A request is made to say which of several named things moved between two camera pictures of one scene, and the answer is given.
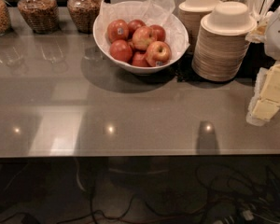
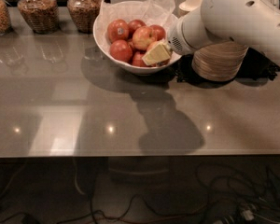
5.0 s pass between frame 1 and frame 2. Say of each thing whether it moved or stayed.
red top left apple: stayed
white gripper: moved
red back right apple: stayed
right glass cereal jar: stayed
